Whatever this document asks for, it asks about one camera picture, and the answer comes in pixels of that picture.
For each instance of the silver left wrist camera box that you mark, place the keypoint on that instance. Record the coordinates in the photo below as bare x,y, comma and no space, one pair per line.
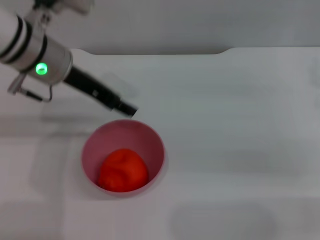
67,5

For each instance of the orange mandarin fruit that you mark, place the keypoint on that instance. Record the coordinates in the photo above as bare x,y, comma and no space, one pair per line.
123,171

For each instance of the pink plastic bowl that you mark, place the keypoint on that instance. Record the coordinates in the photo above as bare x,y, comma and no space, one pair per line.
125,140

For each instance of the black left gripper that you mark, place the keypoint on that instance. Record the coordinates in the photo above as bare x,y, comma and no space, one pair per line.
92,86

